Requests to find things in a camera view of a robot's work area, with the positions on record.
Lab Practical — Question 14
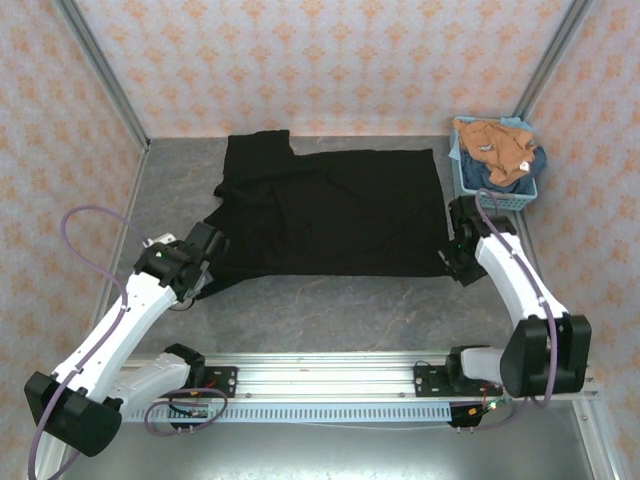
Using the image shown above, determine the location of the blue t-shirt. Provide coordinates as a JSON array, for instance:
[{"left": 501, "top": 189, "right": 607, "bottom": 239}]
[{"left": 458, "top": 143, "right": 548, "bottom": 194}]

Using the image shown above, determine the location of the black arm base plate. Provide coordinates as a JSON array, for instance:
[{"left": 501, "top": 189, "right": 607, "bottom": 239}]
[
  {"left": 199, "top": 366, "right": 239, "bottom": 399},
  {"left": 413, "top": 363, "right": 504, "bottom": 399}
]

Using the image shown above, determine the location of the grey slotted cable duct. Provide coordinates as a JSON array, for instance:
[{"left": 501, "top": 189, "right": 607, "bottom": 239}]
[{"left": 119, "top": 403, "right": 454, "bottom": 424}]

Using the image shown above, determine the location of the orange t-shirt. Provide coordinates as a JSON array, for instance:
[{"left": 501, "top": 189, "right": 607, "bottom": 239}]
[{"left": 457, "top": 118, "right": 539, "bottom": 187}]

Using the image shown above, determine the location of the aluminium frame post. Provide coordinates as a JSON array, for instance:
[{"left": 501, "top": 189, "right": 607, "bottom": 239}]
[
  {"left": 52, "top": 0, "right": 152, "bottom": 151},
  {"left": 517, "top": 0, "right": 596, "bottom": 117}
]

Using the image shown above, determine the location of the black t-shirt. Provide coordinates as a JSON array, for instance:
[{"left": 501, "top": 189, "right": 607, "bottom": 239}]
[{"left": 192, "top": 129, "right": 451, "bottom": 302}]

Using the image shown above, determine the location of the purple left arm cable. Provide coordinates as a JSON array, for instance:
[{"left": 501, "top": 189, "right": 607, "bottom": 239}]
[{"left": 27, "top": 204, "right": 229, "bottom": 480}]

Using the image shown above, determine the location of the light blue plastic basket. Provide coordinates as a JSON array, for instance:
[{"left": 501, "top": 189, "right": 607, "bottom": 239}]
[{"left": 448, "top": 115, "right": 541, "bottom": 212}]

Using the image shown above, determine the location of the aluminium mounting rail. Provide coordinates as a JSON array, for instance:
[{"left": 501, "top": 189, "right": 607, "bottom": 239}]
[{"left": 52, "top": 352, "right": 601, "bottom": 401}]

